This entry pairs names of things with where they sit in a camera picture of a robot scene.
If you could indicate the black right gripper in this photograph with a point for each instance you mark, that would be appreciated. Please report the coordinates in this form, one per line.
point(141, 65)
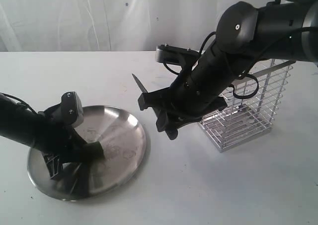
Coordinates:
point(181, 106)

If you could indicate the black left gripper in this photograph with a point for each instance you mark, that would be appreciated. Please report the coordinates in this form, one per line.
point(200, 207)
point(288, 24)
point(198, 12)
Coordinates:
point(61, 144)

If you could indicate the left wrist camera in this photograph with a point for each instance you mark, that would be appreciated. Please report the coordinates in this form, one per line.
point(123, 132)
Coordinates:
point(71, 109)

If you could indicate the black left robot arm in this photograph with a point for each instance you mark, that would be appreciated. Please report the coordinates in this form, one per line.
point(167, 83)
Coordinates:
point(21, 123)

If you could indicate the knife with grey handle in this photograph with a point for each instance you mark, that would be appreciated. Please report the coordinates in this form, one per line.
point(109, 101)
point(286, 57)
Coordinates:
point(139, 84)

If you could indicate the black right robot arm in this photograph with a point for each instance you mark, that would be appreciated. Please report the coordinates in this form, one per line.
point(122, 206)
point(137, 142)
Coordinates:
point(245, 35)

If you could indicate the round stainless steel plate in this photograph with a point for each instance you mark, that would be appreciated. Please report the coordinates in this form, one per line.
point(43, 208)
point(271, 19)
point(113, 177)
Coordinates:
point(124, 143)

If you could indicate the metal wire utensil holder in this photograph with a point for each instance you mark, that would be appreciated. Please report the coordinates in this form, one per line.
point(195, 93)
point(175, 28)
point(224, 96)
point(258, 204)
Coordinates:
point(252, 106)

